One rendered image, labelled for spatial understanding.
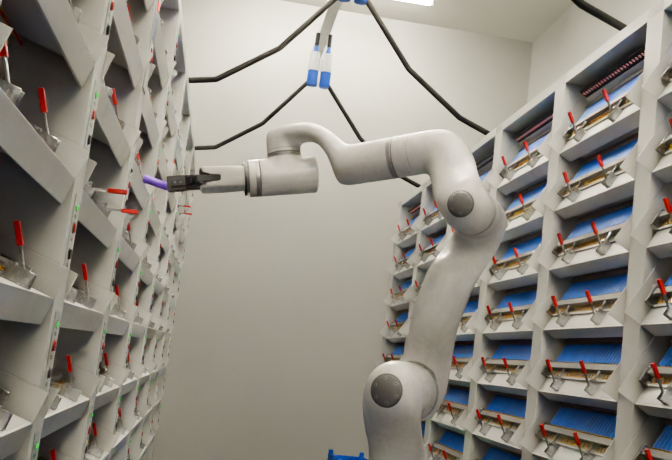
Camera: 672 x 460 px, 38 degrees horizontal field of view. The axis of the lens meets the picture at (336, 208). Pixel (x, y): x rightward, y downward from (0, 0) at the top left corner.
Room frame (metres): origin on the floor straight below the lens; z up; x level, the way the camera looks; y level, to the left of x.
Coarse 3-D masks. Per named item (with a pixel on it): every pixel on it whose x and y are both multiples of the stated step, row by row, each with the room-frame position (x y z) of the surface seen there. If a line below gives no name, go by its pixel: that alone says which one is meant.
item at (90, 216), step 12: (84, 180) 1.61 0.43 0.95; (84, 192) 1.63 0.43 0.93; (84, 204) 1.68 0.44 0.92; (108, 204) 2.20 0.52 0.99; (84, 216) 1.74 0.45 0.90; (96, 216) 1.85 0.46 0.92; (120, 216) 2.21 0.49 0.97; (96, 228) 1.92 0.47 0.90; (108, 228) 2.06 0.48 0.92; (108, 240) 2.14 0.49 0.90
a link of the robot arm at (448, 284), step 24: (504, 216) 1.98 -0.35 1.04; (456, 240) 1.99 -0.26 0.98; (480, 240) 1.97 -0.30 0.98; (432, 264) 1.97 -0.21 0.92; (456, 264) 1.94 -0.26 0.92; (480, 264) 1.97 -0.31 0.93; (432, 288) 1.94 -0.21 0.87; (456, 288) 1.93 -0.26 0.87; (432, 312) 1.94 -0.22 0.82; (456, 312) 1.94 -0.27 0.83; (408, 336) 2.03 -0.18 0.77; (432, 336) 1.96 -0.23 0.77; (408, 360) 2.03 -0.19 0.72; (432, 360) 2.01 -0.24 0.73; (432, 408) 1.99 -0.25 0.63
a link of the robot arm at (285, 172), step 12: (276, 156) 2.11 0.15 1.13; (288, 156) 2.10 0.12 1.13; (300, 156) 2.12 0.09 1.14; (312, 156) 2.13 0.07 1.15; (264, 168) 2.10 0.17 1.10; (276, 168) 2.10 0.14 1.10; (288, 168) 2.10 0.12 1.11; (300, 168) 2.10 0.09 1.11; (312, 168) 2.11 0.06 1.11; (264, 180) 2.10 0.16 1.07; (276, 180) 2.10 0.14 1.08; (288, 180) 2.10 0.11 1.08; (300, 180) 2.11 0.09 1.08; (312, 180) 2.11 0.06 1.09; (264, 192) 2.12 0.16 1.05; (276, 192) 2.12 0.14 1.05; (288, 192) 2.13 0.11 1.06; (300, 192) 2.13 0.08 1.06; (312, 192) 2.14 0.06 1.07
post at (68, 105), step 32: (96, 0) 1.51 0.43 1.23; (0, 64) 1.50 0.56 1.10; (32, 64) 1.50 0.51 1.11; (64, 64) 1.51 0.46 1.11; (96, 64) 1.53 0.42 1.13; (32, 96) 1.50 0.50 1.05; (64, 96) 1.51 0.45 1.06; (64, 128) 1.51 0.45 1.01; (0, 160) 1.50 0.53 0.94; (0, 192) 1.50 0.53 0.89; (32, 192) 1.51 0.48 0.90; (0, 224) 1.50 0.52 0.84; (32, 224) 1.51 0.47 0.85; (64, 224) 1.51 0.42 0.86; (64, 256) 1.54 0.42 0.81; (64, 288) 1.59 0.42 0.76; (0, 320) 1.50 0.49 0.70; (0, 352) 1.51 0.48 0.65; (32, 352) 1.51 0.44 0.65; (32, 384) 1.51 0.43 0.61
